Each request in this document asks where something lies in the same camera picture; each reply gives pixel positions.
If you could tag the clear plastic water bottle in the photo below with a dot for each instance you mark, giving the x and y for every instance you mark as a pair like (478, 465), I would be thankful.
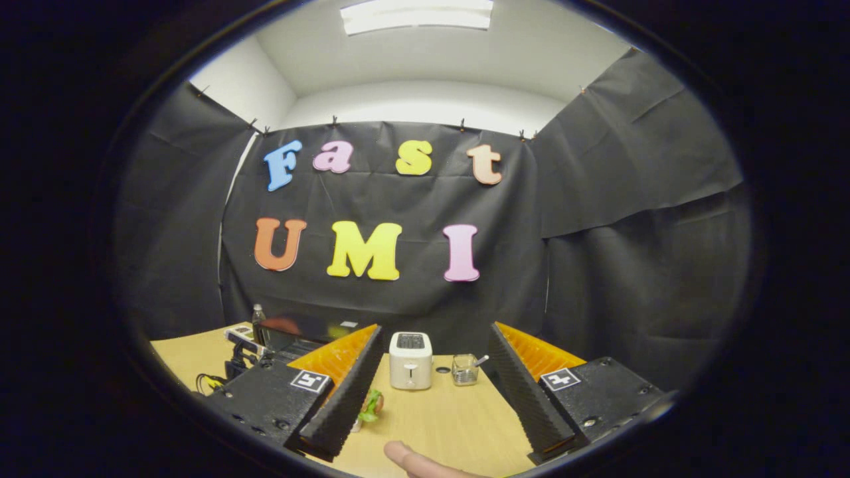
(258, 315)

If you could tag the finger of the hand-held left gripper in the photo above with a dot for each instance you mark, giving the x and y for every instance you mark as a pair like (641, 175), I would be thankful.
(244, 337)

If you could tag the black electric oven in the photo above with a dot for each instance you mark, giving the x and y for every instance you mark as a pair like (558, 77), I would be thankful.
(299, 328)

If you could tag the ceiling light panel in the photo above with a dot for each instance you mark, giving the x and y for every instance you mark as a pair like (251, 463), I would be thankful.
(417, 16)

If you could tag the metal spoon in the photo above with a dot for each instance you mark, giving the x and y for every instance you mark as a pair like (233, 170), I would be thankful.
(481, 360)

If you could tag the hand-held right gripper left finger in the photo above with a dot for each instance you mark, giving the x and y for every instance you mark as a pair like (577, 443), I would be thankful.
(348, 398)

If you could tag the lettuce sandwich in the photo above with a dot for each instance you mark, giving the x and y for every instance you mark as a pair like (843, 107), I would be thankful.
(370, 406)

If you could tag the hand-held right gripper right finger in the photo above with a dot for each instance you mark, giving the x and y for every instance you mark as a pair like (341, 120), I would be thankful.
(524, 392)

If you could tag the white toaster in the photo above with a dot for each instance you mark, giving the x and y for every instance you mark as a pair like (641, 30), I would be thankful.
(410, 362)

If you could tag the clear glass cup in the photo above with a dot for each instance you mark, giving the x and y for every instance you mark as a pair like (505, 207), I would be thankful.
(464, 372)

